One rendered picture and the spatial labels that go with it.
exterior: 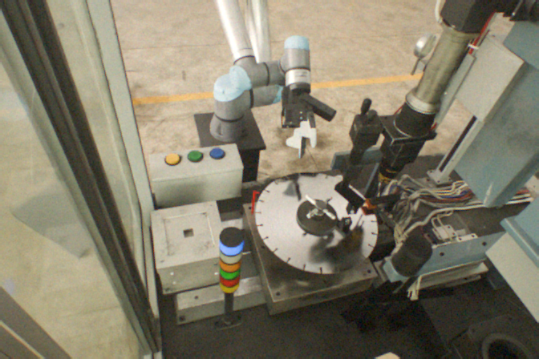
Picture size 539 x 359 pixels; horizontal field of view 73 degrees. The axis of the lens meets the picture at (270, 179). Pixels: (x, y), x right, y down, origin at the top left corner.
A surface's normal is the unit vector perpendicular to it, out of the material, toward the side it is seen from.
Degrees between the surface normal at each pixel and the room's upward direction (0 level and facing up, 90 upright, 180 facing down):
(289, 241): 0
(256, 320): 0
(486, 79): 90
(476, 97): 90
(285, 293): 0
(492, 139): 90
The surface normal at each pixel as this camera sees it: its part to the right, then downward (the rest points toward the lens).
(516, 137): -0.95, 0.15
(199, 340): 0.10, -0.66
